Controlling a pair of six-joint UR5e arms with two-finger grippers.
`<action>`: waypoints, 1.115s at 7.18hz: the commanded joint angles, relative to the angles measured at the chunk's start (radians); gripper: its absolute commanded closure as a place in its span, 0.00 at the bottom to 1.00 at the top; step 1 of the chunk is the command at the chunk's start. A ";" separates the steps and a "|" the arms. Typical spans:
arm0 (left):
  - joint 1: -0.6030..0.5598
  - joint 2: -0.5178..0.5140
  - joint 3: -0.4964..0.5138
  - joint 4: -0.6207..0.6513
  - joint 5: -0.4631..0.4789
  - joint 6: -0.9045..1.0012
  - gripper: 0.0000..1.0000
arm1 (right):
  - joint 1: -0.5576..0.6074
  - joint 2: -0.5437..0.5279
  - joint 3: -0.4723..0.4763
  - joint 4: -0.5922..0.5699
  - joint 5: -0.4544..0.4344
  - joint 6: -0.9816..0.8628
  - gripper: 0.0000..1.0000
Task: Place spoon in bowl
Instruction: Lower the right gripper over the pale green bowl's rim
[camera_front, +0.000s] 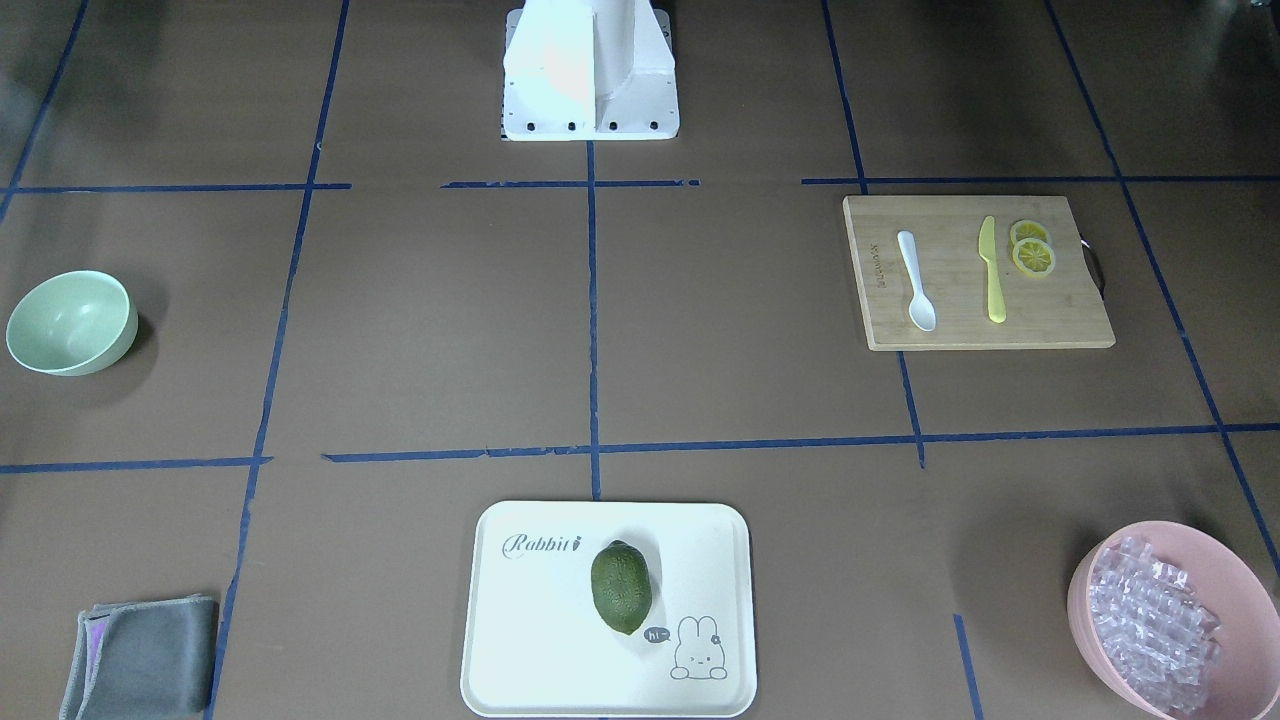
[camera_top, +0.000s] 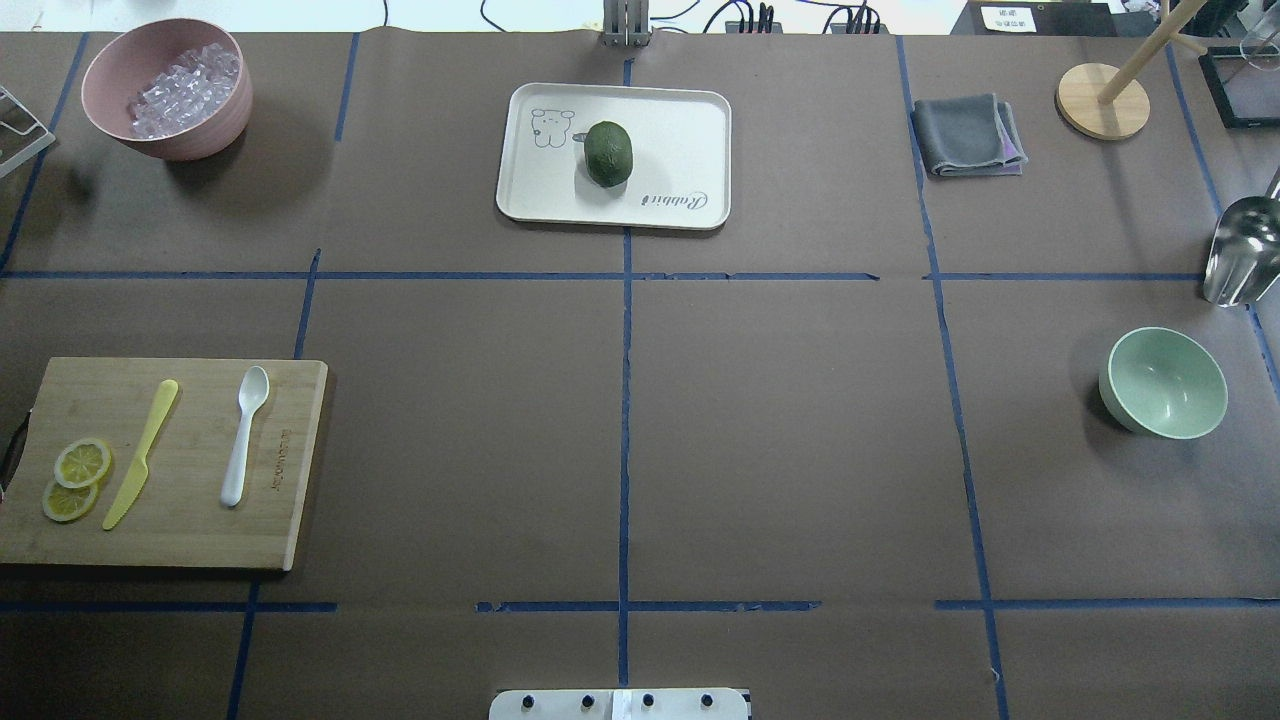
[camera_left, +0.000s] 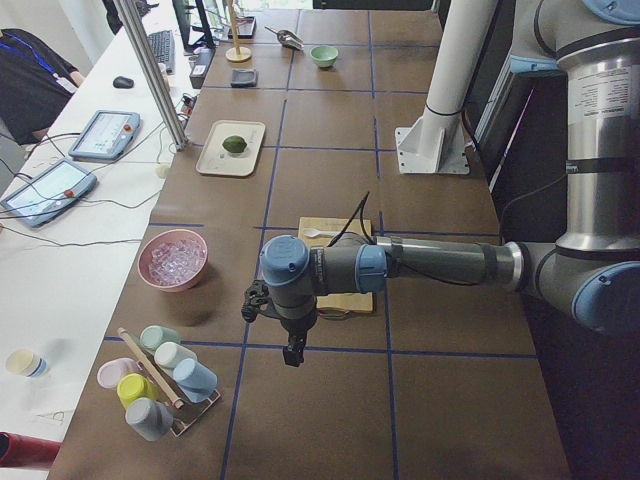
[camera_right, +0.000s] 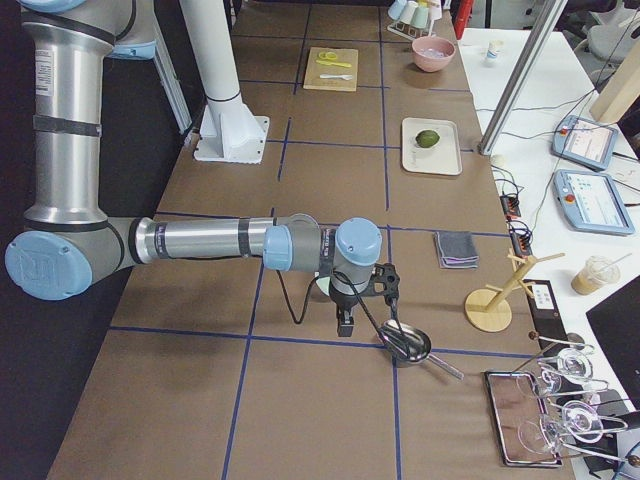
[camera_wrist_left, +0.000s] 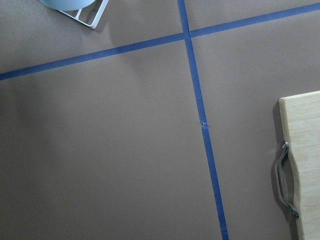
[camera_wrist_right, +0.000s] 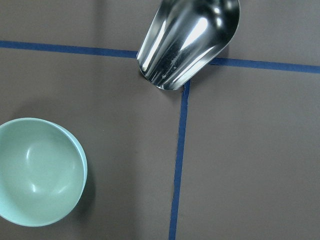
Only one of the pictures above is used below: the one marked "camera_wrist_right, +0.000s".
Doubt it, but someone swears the mint green bowl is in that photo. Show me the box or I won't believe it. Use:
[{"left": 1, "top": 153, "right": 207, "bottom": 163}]
[{"left": 0, "top": 117, "right": 88, "bottom": 227}]

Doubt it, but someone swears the shiny metal scoop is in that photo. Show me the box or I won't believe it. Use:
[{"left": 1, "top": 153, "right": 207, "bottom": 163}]
[{"left": 136, "top": 0, "right": 241, "bottom": 91}]

